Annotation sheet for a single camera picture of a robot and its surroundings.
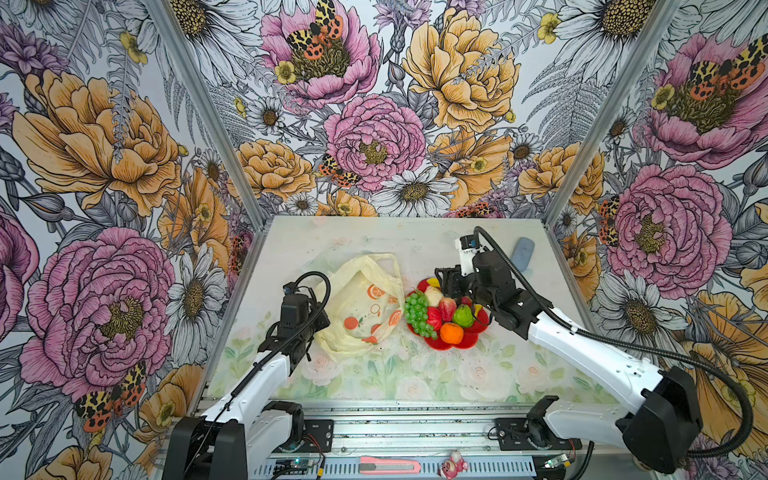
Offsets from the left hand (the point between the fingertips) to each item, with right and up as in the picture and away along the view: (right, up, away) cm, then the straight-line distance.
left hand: (321, 317), depth 88 cm
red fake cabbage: (+33, 0, 0) cm, 33 cm away
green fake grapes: (+28, +3, -1) cm, 28 cm away
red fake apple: (+37, +2, +1) cm, 37 cm away
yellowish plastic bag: (+12, +2, +10) cm, 16 cm away
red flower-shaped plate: (+44, -5, +1) cm, 44 cm away
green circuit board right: (+59, -30, -17) cm, 68 cm away
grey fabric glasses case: (+68, +19, +22) cm, 74 cm away
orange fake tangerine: (+37, -4, -2) cm, 38 cm away
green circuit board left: (-1, -30, -18) cm, 35 cm away
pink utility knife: (+20, -30, -18) cm, 40 cm away
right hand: (+35, +12, -9) cm, 38 cm away
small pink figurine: (+34, -29, -21) cm, 49 cm away
